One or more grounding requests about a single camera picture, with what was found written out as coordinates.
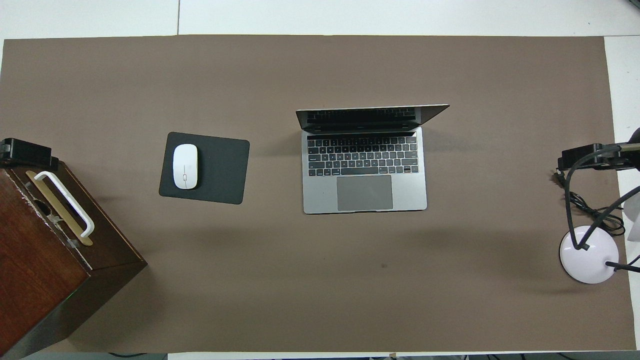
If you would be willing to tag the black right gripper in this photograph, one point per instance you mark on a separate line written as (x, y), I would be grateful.
(612, 161)

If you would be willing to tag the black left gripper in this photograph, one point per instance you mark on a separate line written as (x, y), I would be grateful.
(7, 150)

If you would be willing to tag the grey aluminium laptop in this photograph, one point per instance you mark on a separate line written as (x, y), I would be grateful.
(365, 192)

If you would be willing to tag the dark brown wooden box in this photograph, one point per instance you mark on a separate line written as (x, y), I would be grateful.
(40, 250)

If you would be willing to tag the white desk lamp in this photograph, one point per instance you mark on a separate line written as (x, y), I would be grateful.
(587, 260)

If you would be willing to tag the white computer mouse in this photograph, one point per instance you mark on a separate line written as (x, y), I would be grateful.
(185, 165)

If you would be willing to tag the black mouse pad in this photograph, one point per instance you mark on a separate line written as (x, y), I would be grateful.
(220, 170)

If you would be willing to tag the brown table mat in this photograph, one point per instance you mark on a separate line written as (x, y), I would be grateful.
(320, 280)

